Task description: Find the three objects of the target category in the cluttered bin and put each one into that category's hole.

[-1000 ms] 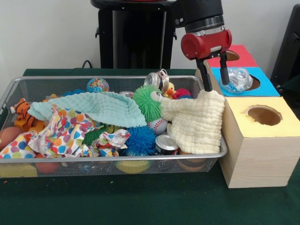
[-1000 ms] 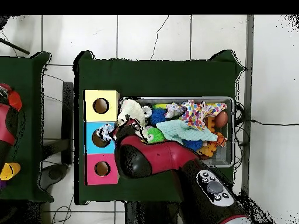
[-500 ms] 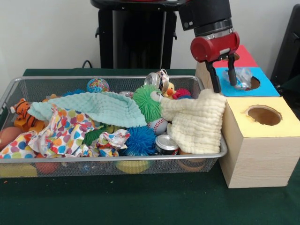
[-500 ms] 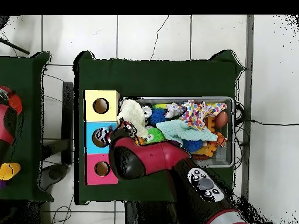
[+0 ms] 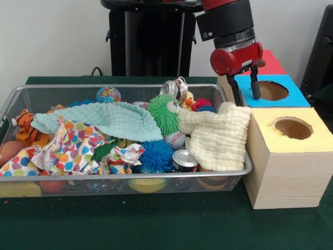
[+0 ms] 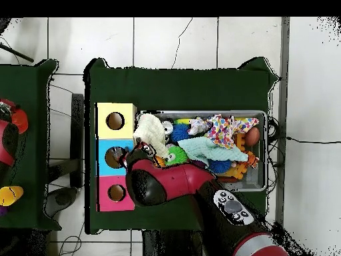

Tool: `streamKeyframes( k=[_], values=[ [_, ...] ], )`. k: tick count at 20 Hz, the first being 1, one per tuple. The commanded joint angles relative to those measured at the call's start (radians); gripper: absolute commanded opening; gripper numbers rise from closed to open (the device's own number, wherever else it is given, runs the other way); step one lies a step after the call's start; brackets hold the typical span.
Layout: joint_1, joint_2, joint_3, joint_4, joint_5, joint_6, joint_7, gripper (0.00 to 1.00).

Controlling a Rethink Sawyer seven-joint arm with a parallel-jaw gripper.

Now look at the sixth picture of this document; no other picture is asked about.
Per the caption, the dark green side table cloth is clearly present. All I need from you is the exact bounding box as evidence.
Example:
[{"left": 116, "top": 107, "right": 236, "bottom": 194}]
[{"left": 0, "top": 58, "right": 61, "bottom": 231}]

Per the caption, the shallow wire mesh bin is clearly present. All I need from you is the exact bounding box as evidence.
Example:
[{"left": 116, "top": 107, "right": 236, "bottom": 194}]
[{"left": 135, "top": 109, "right": 268, "bottom": 193}]

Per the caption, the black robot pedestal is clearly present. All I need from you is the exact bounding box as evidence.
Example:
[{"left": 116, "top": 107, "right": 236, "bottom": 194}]
[{"left": 141, "top": 229, "right": 206, "bottom": 256}]

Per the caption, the polka dot colourful cloth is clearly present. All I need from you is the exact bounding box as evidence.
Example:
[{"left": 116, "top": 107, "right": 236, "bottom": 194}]
[{"left": 204, "top": 113, "right": 260, "bottom": 150}]

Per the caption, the cream knitted cloth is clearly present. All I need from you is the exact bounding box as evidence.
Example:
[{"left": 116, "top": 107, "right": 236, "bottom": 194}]
[{"left": 133, "top": 113, "right": 171, "bottom": 155}]

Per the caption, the yellow plastic cup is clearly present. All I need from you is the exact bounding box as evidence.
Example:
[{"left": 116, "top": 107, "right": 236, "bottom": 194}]
[{"left": 0, "top": 185, "right": 25, "bottom": 207}]

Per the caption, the mint green fuzzy cloth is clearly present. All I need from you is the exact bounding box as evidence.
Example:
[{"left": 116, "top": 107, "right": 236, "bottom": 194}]
[{"left": 178, "top": 137, "right": 250, "bottom": 165}]

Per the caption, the wooden box with three holes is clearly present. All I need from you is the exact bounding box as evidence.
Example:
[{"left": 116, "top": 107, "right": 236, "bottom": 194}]
[{"left": 95, "top": 102, "right": 139, "bottom": 213}]

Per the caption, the green spiky rubber ball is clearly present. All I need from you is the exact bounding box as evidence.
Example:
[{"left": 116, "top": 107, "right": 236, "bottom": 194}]
[{"left": 166, "top": 145, "right": 190, "bottom": 166}]

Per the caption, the red black machine part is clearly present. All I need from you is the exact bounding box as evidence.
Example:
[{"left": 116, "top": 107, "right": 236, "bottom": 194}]
[{"left": 0, "top": 98, "right": 30, "bottom": 169}]

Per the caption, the brown toy football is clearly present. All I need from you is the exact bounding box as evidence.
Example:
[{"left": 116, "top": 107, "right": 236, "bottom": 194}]
[{"left": 244, "top": 127, "right": 262, "bottom": 148}]

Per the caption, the grey round floor base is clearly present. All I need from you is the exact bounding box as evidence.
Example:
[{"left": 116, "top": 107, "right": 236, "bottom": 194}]
[{"left": 53, "top": 187, "right": 78, "bottom": 210}]

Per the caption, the blue spiky rubber ball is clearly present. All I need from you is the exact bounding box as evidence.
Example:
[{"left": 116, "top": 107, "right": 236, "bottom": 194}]
[{"left": 170, "top": 125, "right": 192, "bottom": 144}]

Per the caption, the black upright panel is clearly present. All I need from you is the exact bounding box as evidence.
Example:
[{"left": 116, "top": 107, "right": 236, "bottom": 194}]
[{"left": 70, "top": 93, "right": 86, "bottom": 189}]

